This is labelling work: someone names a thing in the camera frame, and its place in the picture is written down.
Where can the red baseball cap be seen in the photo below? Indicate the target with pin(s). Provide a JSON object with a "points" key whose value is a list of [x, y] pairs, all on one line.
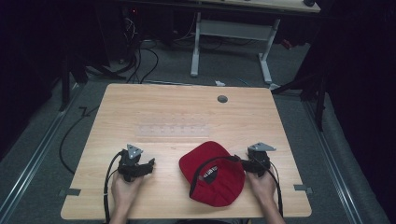
{"points": [[214, 177]]}

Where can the white scrap on floor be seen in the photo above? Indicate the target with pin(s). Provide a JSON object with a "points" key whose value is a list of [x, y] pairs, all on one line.
{"points": [[219, 83]]}

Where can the person's left hand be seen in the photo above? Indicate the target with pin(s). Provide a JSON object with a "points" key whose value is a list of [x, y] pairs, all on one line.
{"points": [[124, 191]]}

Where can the small black object on desk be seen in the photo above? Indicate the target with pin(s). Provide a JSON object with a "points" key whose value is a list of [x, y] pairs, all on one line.
{"points": [[309, 2]]}

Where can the grey round table grommet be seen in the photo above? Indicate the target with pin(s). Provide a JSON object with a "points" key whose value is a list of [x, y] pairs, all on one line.
{"points": [[222, 99]]}

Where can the grey tape piece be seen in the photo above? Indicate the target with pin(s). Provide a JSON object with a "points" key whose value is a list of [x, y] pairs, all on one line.
{"points": [[70, 192], [302, 188]]}

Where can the person's right hand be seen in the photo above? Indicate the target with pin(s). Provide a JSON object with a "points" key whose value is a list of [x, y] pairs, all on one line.
{"points": [[263, 187]]}

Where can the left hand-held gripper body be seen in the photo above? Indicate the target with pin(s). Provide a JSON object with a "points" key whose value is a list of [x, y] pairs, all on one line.
{"points": [[129, 163]]}

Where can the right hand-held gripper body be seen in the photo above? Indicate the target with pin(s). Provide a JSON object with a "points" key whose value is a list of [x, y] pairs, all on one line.
{"points": [[259, 161]]}

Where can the white frame desk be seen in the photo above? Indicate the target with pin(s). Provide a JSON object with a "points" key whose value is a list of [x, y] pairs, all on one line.
{"points": [[233, 29]]}

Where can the black metal stand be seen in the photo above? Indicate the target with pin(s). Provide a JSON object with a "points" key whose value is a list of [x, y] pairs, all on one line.
{"points": [[314, 90], [66, 84]]}

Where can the metal floor rail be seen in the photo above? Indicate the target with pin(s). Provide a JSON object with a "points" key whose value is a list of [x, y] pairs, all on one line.
{"points": [[29, 161], [331, 161]]}

